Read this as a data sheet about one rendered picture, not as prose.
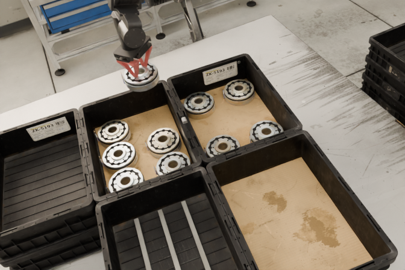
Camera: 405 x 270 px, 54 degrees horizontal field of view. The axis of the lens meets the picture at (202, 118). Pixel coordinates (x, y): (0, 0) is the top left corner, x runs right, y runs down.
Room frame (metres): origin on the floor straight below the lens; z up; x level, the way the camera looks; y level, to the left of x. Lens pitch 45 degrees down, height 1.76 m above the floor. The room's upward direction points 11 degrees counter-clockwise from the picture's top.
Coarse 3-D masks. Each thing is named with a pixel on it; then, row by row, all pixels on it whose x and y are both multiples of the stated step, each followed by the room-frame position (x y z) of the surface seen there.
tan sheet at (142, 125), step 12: (156, 108) 1.03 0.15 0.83; (168, 108) 1.02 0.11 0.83; (132, 120) 0.99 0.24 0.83; (144, 120) 0.98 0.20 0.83; (156, 120) 0.97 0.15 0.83; (168, 120) 0.96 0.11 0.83; (96, 132) 0.97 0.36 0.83; (132, 132) 0.94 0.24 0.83; (144, 132) 0.93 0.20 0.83; (132, 144) 0.88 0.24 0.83; (144, 144) 0.87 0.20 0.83; (144, 156) 0.82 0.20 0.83; (144, 168) 0.77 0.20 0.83; (108, 180) 0.75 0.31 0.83
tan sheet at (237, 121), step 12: (216, 96) 1.03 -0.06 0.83; (216, 108) 0.97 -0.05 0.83; (228, 108) 0.96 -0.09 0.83; (240, 108) 0.95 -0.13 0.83; (252, 108) 0.94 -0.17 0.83; (264, 108) 0.93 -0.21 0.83; (192, 120) 0.94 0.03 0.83; (204, 120) 0.93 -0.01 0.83; (216, 120) 0.92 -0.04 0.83; (228, 120) 0.91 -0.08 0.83; (240, 120) 0.90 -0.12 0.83; (252, 120) 0.89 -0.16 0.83; (264, 120) 0.88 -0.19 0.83; (204, 132) 0.88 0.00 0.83; (216, 132) 0.87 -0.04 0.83; (228, 132) 0.86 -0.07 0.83; (240, 132) 0.85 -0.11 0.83; (204, 144) 0.82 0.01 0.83; (240, 144) 0.80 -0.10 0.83
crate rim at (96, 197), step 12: (108, 96) 1.02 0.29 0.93; (120, 96) 1.01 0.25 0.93; (168, 96) 0.96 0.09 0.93; (84, 120) 0.93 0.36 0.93; (180, 120) 0.86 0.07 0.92; (84, 132) 0.87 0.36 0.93; (84, 144) 0.82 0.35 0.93; (192, 144) 0.74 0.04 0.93; (180, 168) 0.67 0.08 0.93; (192, 168) 0.66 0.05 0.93; (156, 180) 0.64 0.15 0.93; (96, 192) 0.64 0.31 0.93; (120, 192) 0.63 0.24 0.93
